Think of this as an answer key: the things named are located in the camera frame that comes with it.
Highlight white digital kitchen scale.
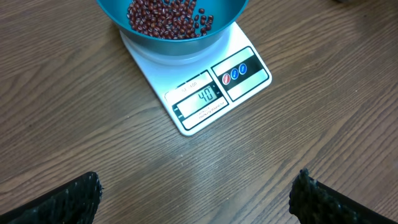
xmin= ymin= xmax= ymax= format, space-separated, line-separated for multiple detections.
xmin=121 ymin=22 xmax=272 ymax=136

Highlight red beans in bowl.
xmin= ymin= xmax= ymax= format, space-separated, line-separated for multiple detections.
xmin=126 ymin=0 xmax=214 ymax=40

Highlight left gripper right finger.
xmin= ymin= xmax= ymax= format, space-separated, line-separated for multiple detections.
xmin=289 ymin=169 xmax=397 ymax=224

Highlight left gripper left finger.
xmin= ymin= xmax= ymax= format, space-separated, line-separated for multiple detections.
xmin=1 ymin=171 xmax=103 ymax=224

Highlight blue bowl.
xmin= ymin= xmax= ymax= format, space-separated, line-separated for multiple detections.
xmin=97 ymin=0 xmax=248 ymax=56

